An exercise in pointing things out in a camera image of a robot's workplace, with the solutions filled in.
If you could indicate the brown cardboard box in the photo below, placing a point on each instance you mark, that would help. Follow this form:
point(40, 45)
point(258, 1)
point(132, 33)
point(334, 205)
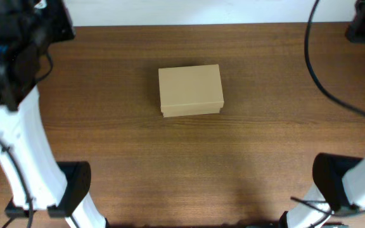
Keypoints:
point(190, 90)

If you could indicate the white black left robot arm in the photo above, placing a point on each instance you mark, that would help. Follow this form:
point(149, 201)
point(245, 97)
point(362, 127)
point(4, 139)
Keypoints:
point(38, 182)

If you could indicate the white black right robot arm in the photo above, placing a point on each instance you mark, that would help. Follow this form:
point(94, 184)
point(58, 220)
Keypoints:
point(339, 181)

